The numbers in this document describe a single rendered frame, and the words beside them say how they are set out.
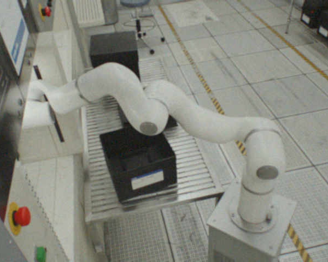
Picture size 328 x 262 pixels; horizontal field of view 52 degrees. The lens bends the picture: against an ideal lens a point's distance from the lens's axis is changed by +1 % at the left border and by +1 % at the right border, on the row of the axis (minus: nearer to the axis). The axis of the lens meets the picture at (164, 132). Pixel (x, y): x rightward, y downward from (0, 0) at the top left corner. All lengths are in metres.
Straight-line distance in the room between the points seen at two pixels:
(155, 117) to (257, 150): 0.34
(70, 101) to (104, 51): 1.00
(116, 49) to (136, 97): 1.10
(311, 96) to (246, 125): 2.40
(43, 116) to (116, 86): 0.33
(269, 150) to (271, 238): 0.43
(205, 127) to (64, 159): 0.75
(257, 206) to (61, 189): 0.78
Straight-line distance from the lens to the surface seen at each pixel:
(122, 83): 1.00
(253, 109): 3.21
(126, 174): 1.36
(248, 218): 1.37
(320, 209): 2.51
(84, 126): 1.89
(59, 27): 2.82
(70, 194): 1.42
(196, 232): 2.26
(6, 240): 0.67
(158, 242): 2.23
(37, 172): 1.56
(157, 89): 1.06
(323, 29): 4.17
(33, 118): 1.22
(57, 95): 1.12
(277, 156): 1.07
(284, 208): 1.47
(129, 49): 2.04
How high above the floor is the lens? 1.90
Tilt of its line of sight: 41 degrees down
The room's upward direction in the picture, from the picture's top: 5 degrees counter-clockwise
